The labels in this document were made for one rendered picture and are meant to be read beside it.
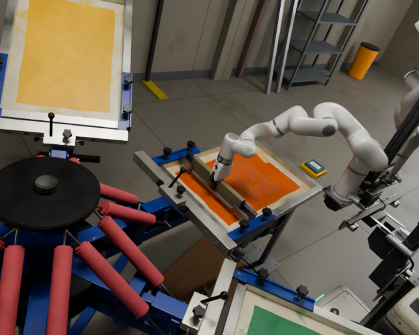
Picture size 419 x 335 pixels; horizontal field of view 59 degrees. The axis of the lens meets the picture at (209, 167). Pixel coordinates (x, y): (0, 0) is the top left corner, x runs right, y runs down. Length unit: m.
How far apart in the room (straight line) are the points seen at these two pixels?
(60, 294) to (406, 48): 8.55
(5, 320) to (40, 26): 1.43
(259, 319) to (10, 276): 0.86
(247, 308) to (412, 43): 8.00
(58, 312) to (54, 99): 1.08
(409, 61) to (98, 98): 7.77
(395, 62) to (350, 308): 7.07
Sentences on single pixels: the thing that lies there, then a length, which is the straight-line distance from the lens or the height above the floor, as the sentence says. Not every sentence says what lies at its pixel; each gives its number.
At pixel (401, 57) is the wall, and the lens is 9.10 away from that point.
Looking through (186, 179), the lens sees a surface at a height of 0.95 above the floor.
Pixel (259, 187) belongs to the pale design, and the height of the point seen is 0.95.
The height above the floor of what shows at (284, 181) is 0.95.
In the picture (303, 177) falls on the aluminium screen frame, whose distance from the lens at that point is 2.21.
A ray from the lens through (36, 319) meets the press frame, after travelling 1.29.
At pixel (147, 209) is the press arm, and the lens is 1.57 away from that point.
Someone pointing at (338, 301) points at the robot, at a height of 0.28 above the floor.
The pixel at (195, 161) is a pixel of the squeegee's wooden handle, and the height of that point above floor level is 1.05.
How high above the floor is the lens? 2.14
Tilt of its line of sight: 36 degrees down
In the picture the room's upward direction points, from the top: 19 degrees clockwise
